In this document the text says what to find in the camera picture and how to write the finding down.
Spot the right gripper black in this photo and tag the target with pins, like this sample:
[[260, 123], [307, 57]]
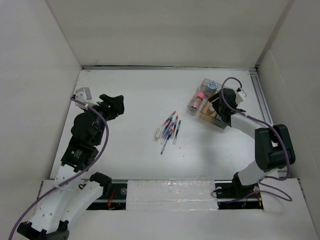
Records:
[[216, 105]]

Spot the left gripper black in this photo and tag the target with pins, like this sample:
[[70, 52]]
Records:
[[113, 106]]

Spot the pink capped pencil tube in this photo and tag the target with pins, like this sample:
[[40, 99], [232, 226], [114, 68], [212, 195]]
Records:
[[197, 101]]

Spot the blue long pen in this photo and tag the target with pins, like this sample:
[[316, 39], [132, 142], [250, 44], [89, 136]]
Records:
[[166, 141]]

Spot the black capped pen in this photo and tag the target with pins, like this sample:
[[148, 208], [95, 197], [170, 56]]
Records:
[[176, 133]]

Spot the pink white stapler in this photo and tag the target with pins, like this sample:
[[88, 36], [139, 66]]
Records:
[[212, 106]]

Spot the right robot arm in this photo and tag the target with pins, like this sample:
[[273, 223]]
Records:
[[273, 147]]

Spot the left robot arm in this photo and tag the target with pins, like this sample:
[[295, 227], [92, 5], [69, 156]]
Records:
[[64, 203]]

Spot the clear desk organizer box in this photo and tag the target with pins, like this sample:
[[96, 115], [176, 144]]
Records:
[[203, 111]]

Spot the teal capped pen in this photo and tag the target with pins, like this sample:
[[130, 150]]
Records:
[[165, 128]]

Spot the pink capped red pen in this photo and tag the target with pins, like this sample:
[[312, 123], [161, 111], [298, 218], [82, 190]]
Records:
[[169, 118]]

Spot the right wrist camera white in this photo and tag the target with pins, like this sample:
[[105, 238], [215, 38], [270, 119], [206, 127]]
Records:
[[240, 96]]

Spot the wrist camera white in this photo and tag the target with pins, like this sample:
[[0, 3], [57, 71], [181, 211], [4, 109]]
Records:
[[240, 96], [83, 95]]

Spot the right aluminium rail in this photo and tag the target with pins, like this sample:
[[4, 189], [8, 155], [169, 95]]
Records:
[[260, 96]]

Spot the aluminium rail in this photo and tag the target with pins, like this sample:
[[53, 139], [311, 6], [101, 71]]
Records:
[[157, 67], [260, 96]]

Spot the back aluminium rail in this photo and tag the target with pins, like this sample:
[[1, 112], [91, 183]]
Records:
[[157, 67]]

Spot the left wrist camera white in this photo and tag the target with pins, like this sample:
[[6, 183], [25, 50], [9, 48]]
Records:
[[83, 95]]

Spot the front mounting rail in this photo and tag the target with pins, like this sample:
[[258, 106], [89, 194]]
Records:
[[169, 195]]

